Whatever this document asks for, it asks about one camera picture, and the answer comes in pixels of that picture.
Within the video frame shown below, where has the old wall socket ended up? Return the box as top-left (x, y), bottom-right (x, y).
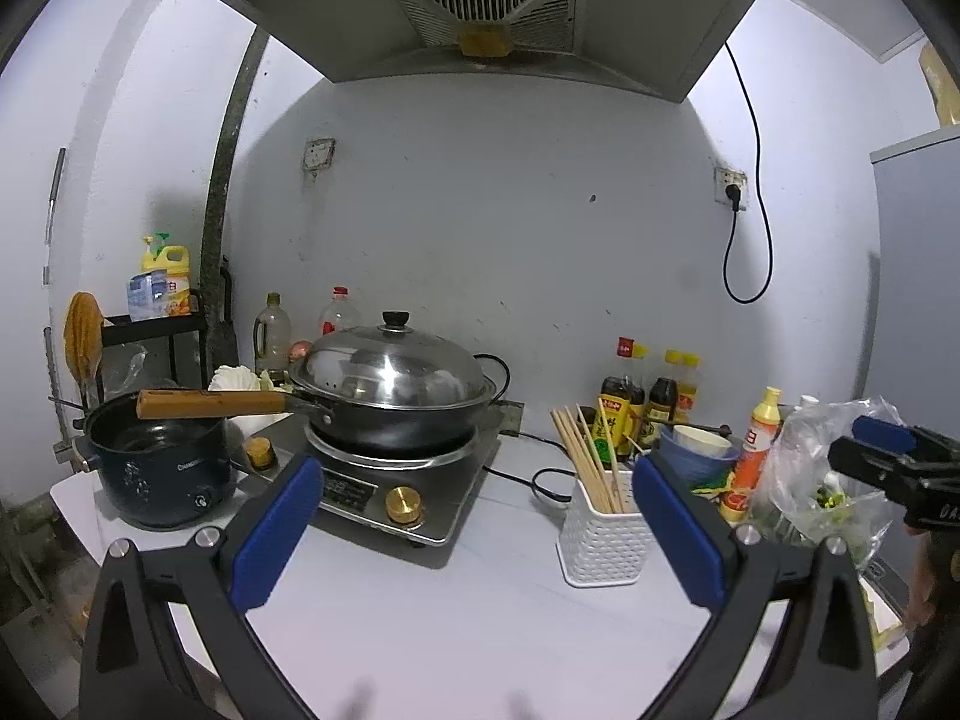
top-left (302, 136), bottom-right (337, 177)

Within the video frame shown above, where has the cream bowl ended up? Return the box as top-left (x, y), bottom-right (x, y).
top-left (673, 424), bottom-right (732, 458)

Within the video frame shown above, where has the black storage rack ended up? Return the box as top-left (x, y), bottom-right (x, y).
top-left (97, 286), bottom-right (209, 391)

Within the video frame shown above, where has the red cap plastic bottle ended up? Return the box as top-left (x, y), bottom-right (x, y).
top-left (319, 286), bottom-right (365, 338)

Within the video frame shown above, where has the silver induction cooker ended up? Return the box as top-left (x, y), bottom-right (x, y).
top-left (229, 405), bottom-right (505, 547)

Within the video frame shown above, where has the empty clear oil bottle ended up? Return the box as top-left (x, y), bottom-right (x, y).
top-left (253, 292), bottom-right (293, 383)

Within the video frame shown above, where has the napa cabbage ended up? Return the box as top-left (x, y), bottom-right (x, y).
top-left (208, 364), bottom-right (263, 392)

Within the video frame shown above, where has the grey metal wall bar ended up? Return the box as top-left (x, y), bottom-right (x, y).
top-left (43, 148), bottom-right (68, 286)

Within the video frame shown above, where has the blue ribbed bowl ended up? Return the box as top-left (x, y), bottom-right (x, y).
top-left (658, 426), bottom-right (740, 488)

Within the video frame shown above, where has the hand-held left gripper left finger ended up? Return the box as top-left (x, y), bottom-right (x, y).
top-left (79, 454), bottom-right (325, 720)

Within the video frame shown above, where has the red cap cooking wine bottle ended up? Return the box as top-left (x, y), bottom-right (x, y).
top-left (596, 337), bottom-right (638, 466)

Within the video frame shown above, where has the black hood power cable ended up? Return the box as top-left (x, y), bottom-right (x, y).
top-left (722, 41), bottom-right (773, 305)

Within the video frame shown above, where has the dark blue electric pot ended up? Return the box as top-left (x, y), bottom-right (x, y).
top-left (75, 394), bottom-right (241, 530)

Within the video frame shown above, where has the blue carton box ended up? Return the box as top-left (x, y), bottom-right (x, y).
top-left (126, 270), bottom-right (192, 323)

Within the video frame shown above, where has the round wooden spoon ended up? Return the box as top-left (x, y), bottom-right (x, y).
top-left (62, 291), bottom-right (104, 383)

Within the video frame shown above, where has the yellow cardboard piece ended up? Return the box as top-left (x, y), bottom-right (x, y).
top-left (919, 41), bottom-right (960, 127)

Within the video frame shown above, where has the black detachable power cord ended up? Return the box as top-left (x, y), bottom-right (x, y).
top-left (480, 431), bottom-right (582, 503)

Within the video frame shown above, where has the white woven plastic basket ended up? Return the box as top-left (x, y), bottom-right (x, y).
top-left (556, 476), bottom-right (655, 588)

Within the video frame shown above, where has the bundle of bamboo chopsticks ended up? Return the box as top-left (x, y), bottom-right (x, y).
top-left (550, 403), bottom-right (646, 515)

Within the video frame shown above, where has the grey cabinet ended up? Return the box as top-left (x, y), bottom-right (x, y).
top-left (868, 124), bottom-right (960, 421)

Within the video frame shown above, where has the clear plastic bag of vegetables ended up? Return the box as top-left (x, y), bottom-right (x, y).
top-left (750, 396), bottom-right (905, 571)

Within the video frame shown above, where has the yellow cap soy sauce bottle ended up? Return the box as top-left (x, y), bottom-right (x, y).
top-left (626, 345), bottom-right (650, 458)

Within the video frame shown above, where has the yellow detergent jug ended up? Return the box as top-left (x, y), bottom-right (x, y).
top-left (141, 232), bottom-right (192, 316)

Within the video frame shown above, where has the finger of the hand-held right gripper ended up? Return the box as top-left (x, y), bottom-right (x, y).
top-left (827, 435), bottom-right (929, 497)
top-left (851, 415), bottom-right (932, 452)

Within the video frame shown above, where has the yellow cap oil bottle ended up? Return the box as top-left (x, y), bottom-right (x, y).
top-left (675, 352), bottom-right (702, 421)

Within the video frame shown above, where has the grey range hood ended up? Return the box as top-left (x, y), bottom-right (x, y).
top-left (206, 0), bottom-right (777, 102)

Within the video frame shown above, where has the steel wok lid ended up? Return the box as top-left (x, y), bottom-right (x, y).
top-left (289, 310), bottom-right (497, 410)

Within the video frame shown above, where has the orange yellow dish soap bottle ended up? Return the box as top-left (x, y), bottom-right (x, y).
top-left (718, 386), bottom-right (783, 526)

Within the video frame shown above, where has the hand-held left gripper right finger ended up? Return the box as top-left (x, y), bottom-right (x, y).
top-left (632, 454), bottom-right (878, 720)

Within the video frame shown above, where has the grey vertical pipe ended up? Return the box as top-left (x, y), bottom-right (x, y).
top-left (199, 26), bottom-right (269, 368)

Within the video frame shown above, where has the black wok wooden handle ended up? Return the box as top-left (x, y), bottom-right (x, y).
top-left (135, 375), bottom-right (502, 458)

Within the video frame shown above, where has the person's right hand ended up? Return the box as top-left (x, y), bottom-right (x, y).
top-left (906, 529), bottom-right (938, 627)

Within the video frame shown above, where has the white wall socket with plug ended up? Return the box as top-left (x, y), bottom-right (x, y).
top-left (712, 165), bottom-right (749, 212)

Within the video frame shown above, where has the black cooker power cable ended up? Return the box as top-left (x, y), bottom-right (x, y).
top-left (469, 352), bottom-right (512, 400)

